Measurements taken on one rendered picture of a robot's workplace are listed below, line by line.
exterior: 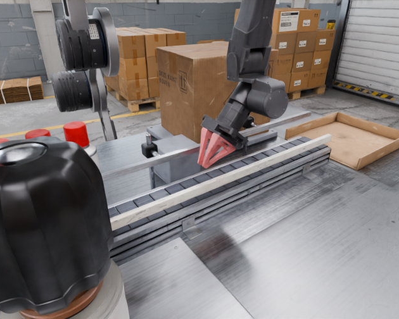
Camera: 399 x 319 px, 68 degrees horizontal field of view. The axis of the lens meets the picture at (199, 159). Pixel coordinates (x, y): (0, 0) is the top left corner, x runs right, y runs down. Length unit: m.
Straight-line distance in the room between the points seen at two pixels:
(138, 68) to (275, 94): 3.26
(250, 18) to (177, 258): 0.44
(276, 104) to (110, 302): 0.46
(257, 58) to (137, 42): 3.16
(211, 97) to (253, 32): 0.31
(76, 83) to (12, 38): 4.43
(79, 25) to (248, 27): 0.52
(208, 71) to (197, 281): 0.55
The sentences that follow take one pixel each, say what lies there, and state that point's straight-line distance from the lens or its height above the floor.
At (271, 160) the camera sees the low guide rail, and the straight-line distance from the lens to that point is 0.74.
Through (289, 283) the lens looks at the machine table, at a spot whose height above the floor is 0.83.
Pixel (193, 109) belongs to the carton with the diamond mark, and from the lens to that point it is 0.84.
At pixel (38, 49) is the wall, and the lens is 5.85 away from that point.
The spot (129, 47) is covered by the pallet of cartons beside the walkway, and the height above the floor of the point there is 0.76.
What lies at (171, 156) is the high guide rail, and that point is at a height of 0.96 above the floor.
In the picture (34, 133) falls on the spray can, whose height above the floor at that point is 1.08.
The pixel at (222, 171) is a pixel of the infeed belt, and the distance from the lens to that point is 0.73.
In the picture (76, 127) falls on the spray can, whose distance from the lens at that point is 0.48.
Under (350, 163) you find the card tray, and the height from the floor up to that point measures 0.83.
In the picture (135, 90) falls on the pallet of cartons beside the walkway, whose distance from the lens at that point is 3.82.
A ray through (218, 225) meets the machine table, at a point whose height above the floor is 0.83.
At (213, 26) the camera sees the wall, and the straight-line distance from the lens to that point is 6.81.
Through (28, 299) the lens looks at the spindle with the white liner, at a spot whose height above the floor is 1.11.
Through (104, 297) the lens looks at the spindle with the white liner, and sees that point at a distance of 0.24.
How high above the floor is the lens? 1.25
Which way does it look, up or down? 29 degrees down
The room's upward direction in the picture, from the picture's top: straight up
